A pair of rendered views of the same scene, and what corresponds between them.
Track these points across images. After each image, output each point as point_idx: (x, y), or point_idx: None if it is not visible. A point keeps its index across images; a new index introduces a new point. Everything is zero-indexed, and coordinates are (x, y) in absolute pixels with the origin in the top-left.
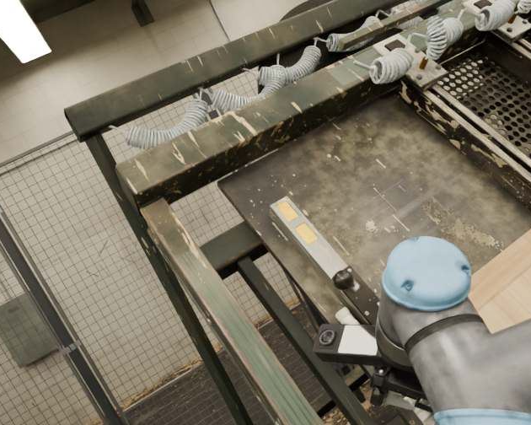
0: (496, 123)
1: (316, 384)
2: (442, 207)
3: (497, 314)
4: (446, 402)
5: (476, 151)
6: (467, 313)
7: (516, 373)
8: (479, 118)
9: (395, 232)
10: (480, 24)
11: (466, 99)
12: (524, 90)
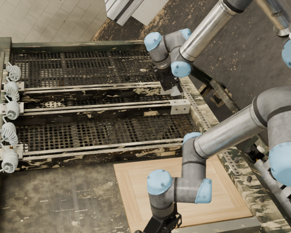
0: (56, 146)
1: None
2: (84, 191)
3: (142, 199)
4: (194, 195)
5: (67, 161)
6: (174, 178)
7: (195, 175)
8: (54, 150)
9: (84, 215)
10: (13, 117)
11: (34, 148)
12: (46, 126)
